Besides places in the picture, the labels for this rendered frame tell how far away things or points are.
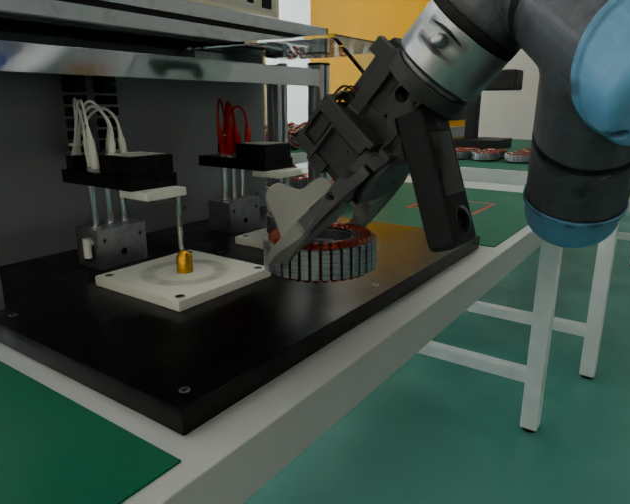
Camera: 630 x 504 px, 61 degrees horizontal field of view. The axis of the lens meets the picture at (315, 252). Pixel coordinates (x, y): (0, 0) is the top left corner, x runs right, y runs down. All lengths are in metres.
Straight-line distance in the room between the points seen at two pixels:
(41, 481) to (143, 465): 0.06
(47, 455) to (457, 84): 0.39
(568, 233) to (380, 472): 1.22
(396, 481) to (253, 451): 1.18
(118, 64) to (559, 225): 0.53
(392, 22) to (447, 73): 4.01
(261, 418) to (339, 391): 0.10
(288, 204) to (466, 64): 0.18
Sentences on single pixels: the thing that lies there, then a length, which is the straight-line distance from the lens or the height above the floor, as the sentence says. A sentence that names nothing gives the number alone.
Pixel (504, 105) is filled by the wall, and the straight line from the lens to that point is 5.98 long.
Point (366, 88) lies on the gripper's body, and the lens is 0.46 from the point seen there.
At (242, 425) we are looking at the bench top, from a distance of 0.42.
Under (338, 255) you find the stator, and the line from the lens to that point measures 0.47.
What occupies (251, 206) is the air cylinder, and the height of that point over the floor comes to 0.81.
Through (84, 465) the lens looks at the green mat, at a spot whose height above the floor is 0.75.
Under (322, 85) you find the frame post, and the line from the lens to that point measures 1.02.
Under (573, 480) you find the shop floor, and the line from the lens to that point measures 1.71.
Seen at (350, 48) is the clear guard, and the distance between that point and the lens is 0.71.
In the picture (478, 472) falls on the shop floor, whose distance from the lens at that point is 1.65.
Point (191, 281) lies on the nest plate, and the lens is 0.63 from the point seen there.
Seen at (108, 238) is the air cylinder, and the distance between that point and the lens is 0.75.
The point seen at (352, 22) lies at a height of 1.60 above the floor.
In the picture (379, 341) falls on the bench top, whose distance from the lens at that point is 0.55.
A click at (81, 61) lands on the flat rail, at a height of 1.03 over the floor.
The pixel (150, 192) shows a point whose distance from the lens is 0.66.
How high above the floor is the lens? 0.98
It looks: 16 degrees down
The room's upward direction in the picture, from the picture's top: straight up
